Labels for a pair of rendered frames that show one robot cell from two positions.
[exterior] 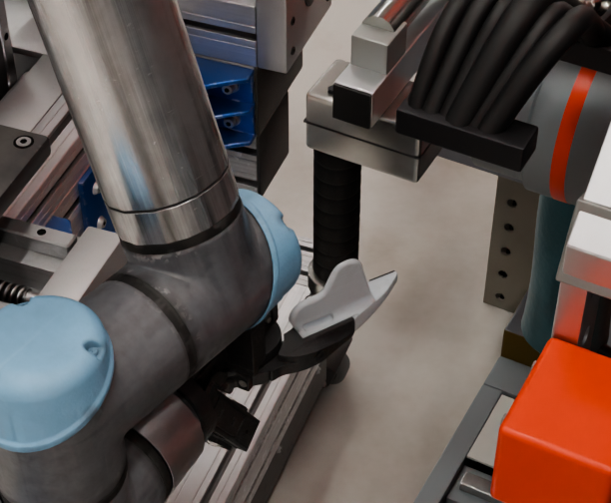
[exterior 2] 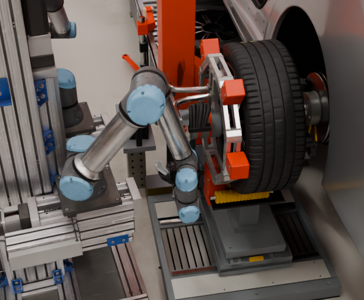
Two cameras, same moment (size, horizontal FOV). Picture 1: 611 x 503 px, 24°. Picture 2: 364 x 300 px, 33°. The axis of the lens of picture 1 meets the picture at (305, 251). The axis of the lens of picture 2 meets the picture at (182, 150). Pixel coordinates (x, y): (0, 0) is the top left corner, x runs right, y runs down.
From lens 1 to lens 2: 1.62 m
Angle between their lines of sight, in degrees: 30
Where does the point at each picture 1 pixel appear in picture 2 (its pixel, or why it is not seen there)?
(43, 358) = (190, 175)
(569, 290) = (228, 144)
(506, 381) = (153, 200)
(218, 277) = (194, 159)
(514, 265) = (135, 176)
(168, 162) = (186, 143)
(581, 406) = (238, 159)
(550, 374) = (231, 157)
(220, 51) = not seen: hidden behind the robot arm
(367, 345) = not seen: hidden behind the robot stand
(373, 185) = not seen: hidden behind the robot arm
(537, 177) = (195, 136)
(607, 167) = (226, 123)
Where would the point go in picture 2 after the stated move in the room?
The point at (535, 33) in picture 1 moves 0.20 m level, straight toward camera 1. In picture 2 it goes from (205, 109) to (231, 136)
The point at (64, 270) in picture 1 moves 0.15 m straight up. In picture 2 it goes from (130, 186) to (128, 156)
